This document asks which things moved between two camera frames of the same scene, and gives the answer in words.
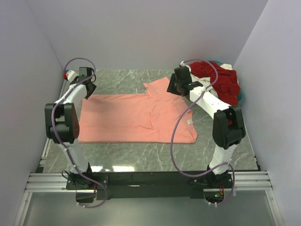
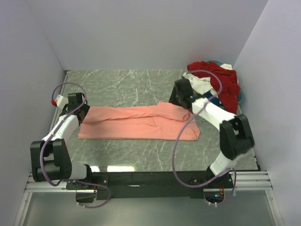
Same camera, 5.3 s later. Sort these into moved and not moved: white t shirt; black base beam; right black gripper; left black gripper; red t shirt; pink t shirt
Moved: right black gripper; left black gripper; pink t shirt
Not moved: red t shirt; black base beam; white t shirt
